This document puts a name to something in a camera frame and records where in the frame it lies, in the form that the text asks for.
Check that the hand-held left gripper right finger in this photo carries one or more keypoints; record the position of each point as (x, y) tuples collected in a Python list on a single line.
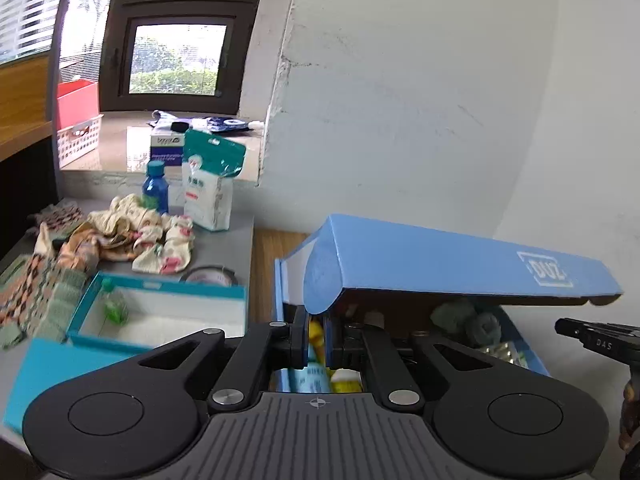
[(334, 345)]

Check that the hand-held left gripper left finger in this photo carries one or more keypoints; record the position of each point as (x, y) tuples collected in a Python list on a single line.
[(299, 340)]

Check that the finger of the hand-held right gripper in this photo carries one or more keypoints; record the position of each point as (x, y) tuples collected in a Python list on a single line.
[(600, 342)]

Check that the blue cardboard box with lid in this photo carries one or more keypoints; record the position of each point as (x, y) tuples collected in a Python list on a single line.
[(450, 260)]

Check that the person's right hand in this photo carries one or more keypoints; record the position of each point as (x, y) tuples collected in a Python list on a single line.
[(631, 410)]

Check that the yellow bottle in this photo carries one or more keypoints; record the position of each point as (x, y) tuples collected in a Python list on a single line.
[(316, 337)]

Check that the yellow and white packet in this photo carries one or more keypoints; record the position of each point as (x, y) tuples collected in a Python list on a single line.
[(346, 381)]

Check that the blue and white small box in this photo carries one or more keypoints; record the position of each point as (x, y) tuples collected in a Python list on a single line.
[(310, 377)]

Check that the silver blister pack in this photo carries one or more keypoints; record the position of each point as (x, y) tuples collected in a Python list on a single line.
[(505, 352)]

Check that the tape roll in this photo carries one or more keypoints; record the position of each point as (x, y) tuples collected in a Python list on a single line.
[(210, 276)]

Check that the green rolled socks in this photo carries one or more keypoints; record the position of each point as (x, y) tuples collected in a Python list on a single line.
[(470, 322)]

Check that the teal cardboard box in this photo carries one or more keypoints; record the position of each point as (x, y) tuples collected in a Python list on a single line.
[(170, 310)]

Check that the white and green pouch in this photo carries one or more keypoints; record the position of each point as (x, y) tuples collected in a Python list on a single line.
[(210, 185)]

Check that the cream floral socks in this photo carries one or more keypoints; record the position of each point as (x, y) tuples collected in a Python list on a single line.
[(145, 235)]

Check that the small green bottle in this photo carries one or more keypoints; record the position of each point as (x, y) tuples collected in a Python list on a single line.
[(115, 307)]

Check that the blue plastic bottle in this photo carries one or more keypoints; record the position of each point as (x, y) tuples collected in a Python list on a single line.
[(155, 190)]

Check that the blue and white packets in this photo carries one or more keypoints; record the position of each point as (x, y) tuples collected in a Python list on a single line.
[(220, 124)]

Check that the white and purple carton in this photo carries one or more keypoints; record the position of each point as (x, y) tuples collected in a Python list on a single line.
[(167, 147)]

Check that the teal box lid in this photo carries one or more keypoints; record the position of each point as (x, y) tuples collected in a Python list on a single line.
[(60, 370)]

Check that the orange patterned socks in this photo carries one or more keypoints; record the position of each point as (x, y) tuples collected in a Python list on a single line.
[(45, 270)]

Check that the white plastic basket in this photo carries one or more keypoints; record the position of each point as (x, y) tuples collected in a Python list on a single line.
[(77, 140)]

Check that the red box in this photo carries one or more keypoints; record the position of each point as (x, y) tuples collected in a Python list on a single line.
[(75, 102)]

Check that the wooden shelf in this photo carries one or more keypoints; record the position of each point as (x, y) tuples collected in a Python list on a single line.
[(25, 110)]

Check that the dark window frame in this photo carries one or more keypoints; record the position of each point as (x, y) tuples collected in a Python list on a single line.
[(175, 35)]

